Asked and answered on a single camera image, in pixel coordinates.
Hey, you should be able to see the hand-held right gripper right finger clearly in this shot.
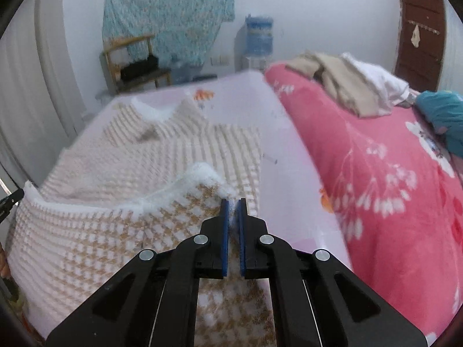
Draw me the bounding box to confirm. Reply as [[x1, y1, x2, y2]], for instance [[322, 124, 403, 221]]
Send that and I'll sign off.
[[237, 198, 427, 347]]

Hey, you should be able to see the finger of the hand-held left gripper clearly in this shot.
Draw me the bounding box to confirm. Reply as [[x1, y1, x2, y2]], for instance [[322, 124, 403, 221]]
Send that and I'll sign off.
[[0, 188, 25, 221]]

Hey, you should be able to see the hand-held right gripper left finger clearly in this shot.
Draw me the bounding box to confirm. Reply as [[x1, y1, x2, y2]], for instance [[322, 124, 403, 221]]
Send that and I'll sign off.
[[46, 199, 230, 347]]

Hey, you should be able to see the beige white checked coat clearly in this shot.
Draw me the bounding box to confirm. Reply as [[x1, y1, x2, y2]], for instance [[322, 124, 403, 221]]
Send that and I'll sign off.
[[7, 97, 277, 347]]

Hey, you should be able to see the beige clothes pile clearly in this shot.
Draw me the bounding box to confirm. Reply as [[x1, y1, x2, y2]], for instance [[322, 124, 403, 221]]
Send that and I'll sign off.
[[286, 52, 389, 118]]

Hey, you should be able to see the person's left hand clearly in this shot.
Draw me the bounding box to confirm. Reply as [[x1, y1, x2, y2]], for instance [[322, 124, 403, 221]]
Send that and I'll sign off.
[[0, 244, 11, 279]]

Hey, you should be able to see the bed with pale pink sheet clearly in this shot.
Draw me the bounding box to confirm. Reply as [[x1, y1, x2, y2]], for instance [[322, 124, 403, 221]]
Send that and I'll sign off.
[[58, 70, 355, 347]]

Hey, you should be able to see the pink floral blanket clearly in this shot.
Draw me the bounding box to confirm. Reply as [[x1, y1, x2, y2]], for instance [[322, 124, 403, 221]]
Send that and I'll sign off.
[[264, 61, 463, 340]]

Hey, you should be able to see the wooden chair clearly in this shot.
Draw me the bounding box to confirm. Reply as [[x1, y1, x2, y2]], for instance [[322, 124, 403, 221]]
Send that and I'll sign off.
[[101, 35, 172, 95]]

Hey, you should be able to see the white water dispenser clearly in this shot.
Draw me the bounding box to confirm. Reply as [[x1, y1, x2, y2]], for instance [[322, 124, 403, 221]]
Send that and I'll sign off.
[[235, 29, 268, 71]]

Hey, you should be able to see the black bag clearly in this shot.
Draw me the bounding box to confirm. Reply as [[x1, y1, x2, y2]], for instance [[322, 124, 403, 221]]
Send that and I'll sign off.
[[120, 55, 160, 82]]

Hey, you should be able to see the white garment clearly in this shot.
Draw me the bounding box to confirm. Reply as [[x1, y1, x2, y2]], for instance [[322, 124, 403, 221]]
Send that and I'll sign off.
[[340, 52, 413, 111]]

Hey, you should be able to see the teal floral hanging cloth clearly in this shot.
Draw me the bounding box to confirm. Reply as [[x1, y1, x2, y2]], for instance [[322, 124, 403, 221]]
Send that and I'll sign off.
[[102, 0, 236, 67]]

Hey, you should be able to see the teal garment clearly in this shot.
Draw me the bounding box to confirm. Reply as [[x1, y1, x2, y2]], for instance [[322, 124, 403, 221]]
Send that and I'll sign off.
[[414, 90, 463, 156]]

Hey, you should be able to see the brown door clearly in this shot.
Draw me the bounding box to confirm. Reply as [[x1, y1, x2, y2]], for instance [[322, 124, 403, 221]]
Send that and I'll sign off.
[[394, 0, 446, 93]]

